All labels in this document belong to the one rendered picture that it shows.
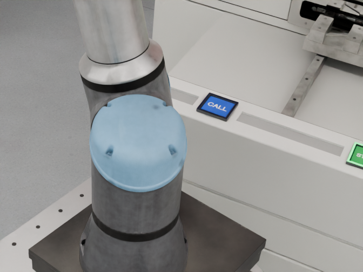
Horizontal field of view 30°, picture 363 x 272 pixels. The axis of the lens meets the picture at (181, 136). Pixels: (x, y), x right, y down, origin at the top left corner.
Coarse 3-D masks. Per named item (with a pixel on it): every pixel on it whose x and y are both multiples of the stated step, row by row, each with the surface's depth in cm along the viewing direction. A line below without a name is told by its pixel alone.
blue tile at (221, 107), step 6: (210, 96) 117; (210, 102) 116; (216, 102) 116; (222, 102) 116; (228, 102) 116; (204, 108) 114; (210, 108) 114; (216, 108) 115; (222, 108) 115; (228, 108) 115; (222, 114) 113
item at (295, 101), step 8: (320, 56) 153; (312, 64) 150; (320, 64) 151; (312, 72) 148; (304, 80) 145; (312, 80) 147; (296, 88) 142; (304, 88) 143; (296, 96) 140; (304, 96) 144; (288, 104) 137; (296, 104) 138; (288, 112) 135
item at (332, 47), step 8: (336, 32) 156; (304, 40) 153; (328, 40) 153; (336, 40) 153; (344, 40) 154; (304, 48) 154; (312, 48) 153; (320, 48) 152; (328, 48) 152; (336, 48) 151; (360, 48) 152; (328, 56) 153; (336, 56) 152; (344, 56) 151; (352, 56) 150; (360, 56) 149; (360, 64) 150
